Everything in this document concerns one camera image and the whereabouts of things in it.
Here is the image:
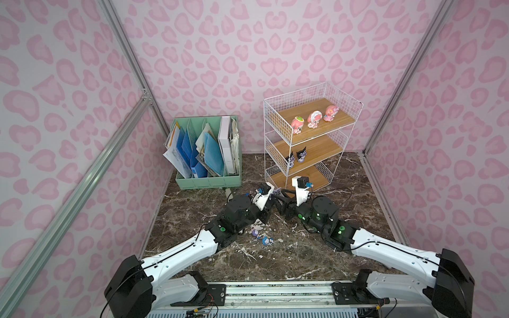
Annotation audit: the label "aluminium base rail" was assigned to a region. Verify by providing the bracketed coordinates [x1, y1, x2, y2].
[148, 280, 440, 317]

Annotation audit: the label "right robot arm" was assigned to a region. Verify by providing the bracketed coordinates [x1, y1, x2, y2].
[272, 196, 475, 317]

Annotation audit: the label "pink bow My Melody figurine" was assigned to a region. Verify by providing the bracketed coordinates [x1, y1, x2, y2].
[323, 105, 339, 122]

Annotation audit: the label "aluminium frame profile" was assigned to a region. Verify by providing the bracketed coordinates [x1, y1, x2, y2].
[1, 1, 169, 317]

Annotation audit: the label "mint green file organizer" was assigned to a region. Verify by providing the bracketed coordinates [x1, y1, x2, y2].
[164, 114, 243, 191]

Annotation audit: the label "green hat pink figurine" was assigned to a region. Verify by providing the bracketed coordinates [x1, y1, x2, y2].
[290, 116, 305, 135]

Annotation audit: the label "small black Kuromi figurine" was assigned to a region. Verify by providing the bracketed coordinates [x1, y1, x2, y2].
[286, 152, 296, 169]

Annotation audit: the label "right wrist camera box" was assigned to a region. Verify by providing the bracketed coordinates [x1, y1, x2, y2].
[292, 176, 313, 207]

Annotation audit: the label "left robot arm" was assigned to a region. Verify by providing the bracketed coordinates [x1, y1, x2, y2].
[104, 193, 275, 317]

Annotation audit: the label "papers and folders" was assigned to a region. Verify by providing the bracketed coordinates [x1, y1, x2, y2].
[162, 116, 241, 179]

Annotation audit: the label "white hood My Melody figurine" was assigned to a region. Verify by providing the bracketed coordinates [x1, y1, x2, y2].
[307, 111, 323, 129]

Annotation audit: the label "white wire wooden shelf rack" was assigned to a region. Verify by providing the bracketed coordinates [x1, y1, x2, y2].
[263, 83, 363, 189]

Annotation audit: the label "blue Doraemon figurine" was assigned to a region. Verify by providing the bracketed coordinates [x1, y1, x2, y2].
[262, 237, 274, 246]

